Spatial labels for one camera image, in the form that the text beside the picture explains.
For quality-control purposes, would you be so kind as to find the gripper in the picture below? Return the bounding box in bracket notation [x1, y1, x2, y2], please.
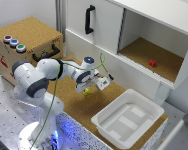
[75, 76, 110, 94]

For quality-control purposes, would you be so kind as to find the yellow block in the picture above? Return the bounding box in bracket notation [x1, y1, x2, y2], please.
[83, 87, 91, 97]

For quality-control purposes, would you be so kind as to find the pink block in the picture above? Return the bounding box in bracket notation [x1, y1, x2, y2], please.
[149, 59, 157, 67]

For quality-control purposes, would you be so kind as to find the white plastic box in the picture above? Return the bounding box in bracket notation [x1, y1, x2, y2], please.
[90, 88, 165, 150]

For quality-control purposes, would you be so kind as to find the white sliding door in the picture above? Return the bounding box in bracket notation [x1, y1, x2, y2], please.
[65, 0, 125, 56]

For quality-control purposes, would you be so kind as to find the white cabinet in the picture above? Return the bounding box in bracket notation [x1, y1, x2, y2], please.
[64, 0, 188, 106]

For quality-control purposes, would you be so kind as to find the wooden drawer box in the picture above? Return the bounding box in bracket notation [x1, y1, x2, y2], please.
[0, 16, 65, 80]

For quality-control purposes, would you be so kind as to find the green button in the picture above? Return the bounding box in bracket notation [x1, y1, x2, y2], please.
[15, 43, 27, 54]

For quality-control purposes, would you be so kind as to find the blue button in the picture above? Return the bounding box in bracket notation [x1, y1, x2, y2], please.
[9, 38, 20, 48]

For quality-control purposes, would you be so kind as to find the red button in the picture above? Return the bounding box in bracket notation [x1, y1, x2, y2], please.
[3, 34, 13, 44]

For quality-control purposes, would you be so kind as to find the green cable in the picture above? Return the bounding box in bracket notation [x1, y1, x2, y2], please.
[28, 52, 112, 149]

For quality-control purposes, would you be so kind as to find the black drawer handle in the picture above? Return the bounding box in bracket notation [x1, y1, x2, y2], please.
[31, 43, 61, 63]

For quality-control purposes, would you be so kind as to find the black door handle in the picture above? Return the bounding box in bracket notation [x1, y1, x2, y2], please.
[84, 4, 96, 35]

